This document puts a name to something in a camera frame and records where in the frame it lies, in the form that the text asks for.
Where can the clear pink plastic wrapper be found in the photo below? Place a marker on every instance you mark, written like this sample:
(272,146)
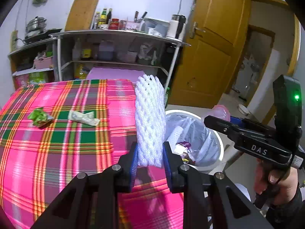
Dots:
(220,112)

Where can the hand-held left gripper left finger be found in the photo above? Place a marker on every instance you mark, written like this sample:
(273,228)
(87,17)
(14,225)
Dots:
(134,165)

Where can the clear plastic bag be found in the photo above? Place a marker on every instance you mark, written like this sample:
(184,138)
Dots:
(83,118)

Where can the clear sauce bottle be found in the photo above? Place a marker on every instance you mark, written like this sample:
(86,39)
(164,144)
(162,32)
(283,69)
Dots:
(96,21)

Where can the crumpled plastic bags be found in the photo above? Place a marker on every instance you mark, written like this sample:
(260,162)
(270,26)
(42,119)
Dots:
(146,51)

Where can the small metal shelf rack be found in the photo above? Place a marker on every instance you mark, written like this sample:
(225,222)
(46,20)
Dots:
(31,46)

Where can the wooden cutting board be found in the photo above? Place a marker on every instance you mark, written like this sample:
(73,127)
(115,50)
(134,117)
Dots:
(82,13)

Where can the yellow wooden door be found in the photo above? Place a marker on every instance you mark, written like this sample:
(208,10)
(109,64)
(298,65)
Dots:
(209,59)

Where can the person's right hand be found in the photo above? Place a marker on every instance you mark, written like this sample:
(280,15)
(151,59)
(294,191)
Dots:
(287,186)

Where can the green printed box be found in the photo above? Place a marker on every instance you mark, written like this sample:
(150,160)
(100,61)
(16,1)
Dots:
(38,77)

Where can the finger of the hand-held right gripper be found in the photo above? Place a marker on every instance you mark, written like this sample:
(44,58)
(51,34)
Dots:
(259,127)
(221,125)

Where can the white bowl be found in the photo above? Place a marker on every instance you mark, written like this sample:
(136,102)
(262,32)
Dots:
(244,109)

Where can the green wrapper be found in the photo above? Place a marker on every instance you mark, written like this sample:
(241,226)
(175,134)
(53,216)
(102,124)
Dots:
(39,117)

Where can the small glass jar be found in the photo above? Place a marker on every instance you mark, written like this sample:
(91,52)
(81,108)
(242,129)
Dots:
(123,25)

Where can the white plastic jug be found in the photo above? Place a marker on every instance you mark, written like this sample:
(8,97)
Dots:
(76,50)

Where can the white round trash bin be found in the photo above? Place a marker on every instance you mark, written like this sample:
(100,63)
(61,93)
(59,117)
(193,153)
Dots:
(220,148)

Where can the white thermos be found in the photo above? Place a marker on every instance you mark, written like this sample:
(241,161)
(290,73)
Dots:
(173,28)

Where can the large metal shelf rack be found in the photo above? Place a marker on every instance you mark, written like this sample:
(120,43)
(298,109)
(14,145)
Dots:
(119,33)

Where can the round plastic food container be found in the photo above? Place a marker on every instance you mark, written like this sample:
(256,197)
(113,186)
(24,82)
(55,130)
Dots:
(129,56)

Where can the pink plaid tablecloth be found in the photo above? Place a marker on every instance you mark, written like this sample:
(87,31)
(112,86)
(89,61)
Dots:
(59,148)

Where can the white appliance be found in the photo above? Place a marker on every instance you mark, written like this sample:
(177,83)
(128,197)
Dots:
(247,77)

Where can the green cap sauce bottle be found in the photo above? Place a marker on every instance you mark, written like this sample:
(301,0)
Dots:
(103,18)

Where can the black induction cooker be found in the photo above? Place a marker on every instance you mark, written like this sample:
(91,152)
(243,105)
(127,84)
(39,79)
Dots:
(41,35)

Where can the pink knife holder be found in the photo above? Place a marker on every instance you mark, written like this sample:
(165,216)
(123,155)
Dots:
(133,25)

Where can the wall power strip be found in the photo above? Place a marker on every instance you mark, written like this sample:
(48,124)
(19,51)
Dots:
(13,40)

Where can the yellow oil bottle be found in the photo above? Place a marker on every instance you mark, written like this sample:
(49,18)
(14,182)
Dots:
(81,72)

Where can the dark soy sauce bottle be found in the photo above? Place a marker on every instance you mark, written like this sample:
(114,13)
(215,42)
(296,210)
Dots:
(86,53)

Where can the purple liquid jug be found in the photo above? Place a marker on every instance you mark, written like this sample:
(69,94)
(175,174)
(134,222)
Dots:
(106,50)

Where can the white foam fruit net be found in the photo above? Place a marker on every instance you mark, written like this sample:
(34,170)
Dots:
(150,114)
(177,132)

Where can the yellow wooden door frame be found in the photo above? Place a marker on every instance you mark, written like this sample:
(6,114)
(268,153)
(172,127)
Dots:
(259,4)

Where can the red jar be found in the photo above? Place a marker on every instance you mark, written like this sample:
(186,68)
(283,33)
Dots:
(115,24)

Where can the yellow wrapper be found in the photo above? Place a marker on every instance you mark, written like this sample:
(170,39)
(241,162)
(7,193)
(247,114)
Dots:
(185,159)

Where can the pink lid storage box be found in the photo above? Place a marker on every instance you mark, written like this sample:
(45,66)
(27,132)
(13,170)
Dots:
(116,72)

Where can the clear plastic container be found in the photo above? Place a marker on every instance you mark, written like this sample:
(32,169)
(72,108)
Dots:
(154,26)

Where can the steel pot with lid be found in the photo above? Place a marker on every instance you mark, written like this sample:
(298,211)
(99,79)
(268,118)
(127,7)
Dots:
(35,25)

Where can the pink plastic basket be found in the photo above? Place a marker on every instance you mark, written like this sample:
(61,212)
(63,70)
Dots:
(43,62)

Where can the person's right forearm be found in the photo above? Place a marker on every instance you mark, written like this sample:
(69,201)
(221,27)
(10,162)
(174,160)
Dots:
(290,216)

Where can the green plastic bottle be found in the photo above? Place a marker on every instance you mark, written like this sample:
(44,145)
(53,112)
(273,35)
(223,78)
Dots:
(166,97)

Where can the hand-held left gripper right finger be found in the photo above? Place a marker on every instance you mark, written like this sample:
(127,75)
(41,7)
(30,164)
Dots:
(166,170)

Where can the grey plastic bin liner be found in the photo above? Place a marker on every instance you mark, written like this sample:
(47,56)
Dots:
(200,133)

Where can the black thermos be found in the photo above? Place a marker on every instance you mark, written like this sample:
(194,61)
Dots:
(182,26)

